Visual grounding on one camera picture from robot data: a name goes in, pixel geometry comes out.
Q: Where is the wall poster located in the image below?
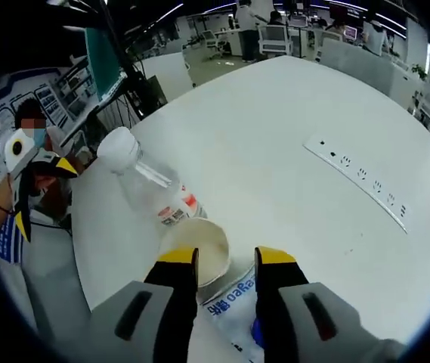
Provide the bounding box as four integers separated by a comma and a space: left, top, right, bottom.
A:
0, 67, 87, 141

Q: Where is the thin black cable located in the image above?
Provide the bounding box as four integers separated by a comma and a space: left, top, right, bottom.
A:
0, 187, 74, 237

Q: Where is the blue white striped cloth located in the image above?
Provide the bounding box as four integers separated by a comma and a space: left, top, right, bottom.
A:
0, 217, 25, 265

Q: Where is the potted plant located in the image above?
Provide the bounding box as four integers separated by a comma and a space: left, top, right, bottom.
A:
410, 63, 429, 80

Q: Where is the clear plastic bottle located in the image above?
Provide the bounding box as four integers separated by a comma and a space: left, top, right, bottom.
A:
96, 126, 210, 230

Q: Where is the black tripod stand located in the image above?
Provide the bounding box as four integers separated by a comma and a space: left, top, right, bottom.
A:
101, 0, 169, 114

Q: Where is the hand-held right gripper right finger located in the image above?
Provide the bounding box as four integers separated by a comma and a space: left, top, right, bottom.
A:
254, 245, 409, 363

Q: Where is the white paper cup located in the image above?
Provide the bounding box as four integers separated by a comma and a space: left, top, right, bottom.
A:
159, 217, 233, 288

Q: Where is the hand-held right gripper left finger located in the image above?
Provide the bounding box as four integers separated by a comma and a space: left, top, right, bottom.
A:
85, 246, 200, 363

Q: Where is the white power strip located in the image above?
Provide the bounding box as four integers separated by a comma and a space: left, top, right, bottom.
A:
302, 132, 409, 234

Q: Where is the light blue tissue packet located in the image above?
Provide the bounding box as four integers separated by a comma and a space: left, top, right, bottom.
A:
194, 260, 267, 363

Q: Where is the white office desk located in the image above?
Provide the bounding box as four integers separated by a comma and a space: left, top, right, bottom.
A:
138, 56, 195, 100

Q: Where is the teal partition board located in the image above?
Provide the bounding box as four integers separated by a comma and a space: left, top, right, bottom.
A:
84, 26, 123, 101

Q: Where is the light grey chair backrest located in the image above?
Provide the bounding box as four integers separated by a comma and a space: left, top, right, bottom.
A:
319, 37, 399, 82

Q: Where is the person's left hand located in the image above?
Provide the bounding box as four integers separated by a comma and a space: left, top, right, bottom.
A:
0, 176, 16, 216

